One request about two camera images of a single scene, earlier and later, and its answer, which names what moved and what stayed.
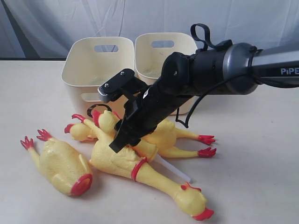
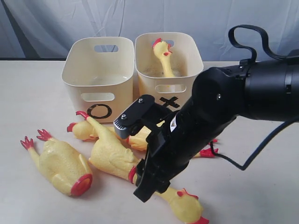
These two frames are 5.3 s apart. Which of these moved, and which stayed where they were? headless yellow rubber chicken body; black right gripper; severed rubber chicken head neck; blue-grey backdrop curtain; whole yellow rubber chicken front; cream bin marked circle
Moved: whole yellow rubber chicken front; severed rubber chicken head neck; black right gripper
Stayed: cream bin marked circle; headless yellow rubber chicken body; blue-grey backdrop curtain
